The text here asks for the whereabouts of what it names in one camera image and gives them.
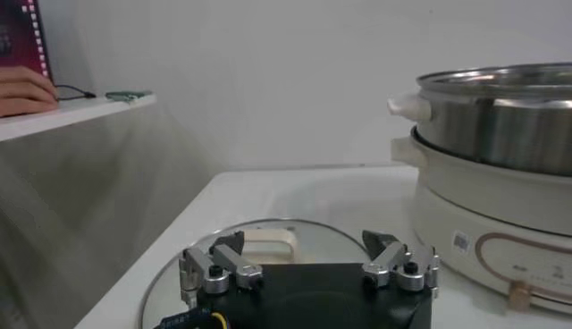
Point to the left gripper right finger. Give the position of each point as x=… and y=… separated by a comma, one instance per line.
x=389, y=259

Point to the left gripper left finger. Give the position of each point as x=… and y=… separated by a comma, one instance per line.
x=232, y=261

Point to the perforated steel steamer basket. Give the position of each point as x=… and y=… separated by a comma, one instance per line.
x=514, y=129

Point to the laptop screen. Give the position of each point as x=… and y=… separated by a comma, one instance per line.
x=18, y=36

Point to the white side table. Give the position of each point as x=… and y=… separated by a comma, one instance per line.
x=67, y=115

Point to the bare person hand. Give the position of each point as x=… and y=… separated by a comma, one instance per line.
x=24, y=91

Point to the round glass pot lid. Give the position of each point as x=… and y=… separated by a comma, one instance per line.
x=313, y=243

